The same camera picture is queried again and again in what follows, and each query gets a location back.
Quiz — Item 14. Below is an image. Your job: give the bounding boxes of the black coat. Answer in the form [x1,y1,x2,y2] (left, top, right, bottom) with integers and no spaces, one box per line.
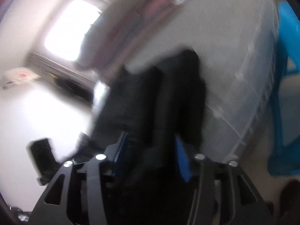
[77,49,207,225]

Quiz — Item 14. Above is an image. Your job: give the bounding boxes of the dark clothes hanging on rack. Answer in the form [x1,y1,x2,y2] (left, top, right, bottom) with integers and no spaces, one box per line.
[54,78,94,104]

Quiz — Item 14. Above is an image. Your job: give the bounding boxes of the blue plastic stool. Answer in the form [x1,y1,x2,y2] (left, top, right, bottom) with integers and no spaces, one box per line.
[267,1,299,176]

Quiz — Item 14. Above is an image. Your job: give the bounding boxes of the white cardboard box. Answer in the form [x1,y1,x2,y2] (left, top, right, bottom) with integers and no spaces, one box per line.
[1,67,41,89]

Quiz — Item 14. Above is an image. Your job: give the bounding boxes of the patterned window curtain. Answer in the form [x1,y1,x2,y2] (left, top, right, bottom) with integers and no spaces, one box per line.
[25,52,98,92]

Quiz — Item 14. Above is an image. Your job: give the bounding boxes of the stack of folded quilts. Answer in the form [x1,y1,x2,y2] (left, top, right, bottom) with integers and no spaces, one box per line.
[93,0,181,82]

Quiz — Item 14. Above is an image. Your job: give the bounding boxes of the grey pillow on top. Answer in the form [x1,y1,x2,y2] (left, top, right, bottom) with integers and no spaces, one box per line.
[75,0,162,70]

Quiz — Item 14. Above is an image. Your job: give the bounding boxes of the grey checked bed mattress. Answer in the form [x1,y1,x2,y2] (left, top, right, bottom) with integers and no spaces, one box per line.
[92,0,281,165]

